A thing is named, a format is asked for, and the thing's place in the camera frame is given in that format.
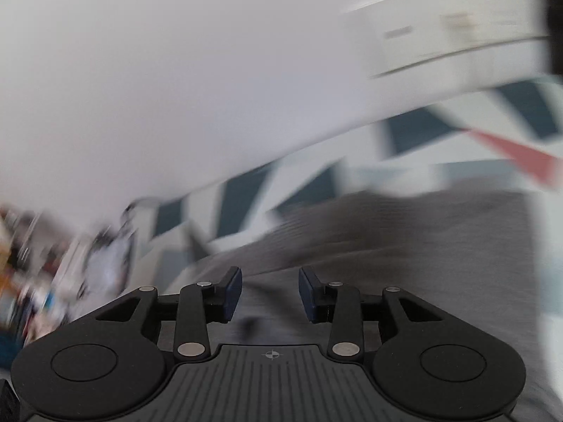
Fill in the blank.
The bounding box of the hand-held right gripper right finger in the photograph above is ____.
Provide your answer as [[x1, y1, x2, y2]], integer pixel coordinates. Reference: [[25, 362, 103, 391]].
[[298, 266, 456, 364]]

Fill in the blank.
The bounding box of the white cabinet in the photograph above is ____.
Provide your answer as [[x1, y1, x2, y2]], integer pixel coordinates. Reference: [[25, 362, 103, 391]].
[[343, 0, 550, 81]]

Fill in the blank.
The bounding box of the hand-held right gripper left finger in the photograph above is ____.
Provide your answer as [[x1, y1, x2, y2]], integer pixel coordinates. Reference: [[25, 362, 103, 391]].
[[83, 266, 243, 364]]

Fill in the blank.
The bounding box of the grey sweater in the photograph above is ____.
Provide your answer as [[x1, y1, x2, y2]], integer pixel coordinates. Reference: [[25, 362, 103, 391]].
[[176, 187, 550, 422]]

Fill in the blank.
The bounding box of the grey desk mat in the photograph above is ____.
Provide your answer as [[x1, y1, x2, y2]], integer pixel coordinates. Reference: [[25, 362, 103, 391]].
[[66, 224, 138, 308]]

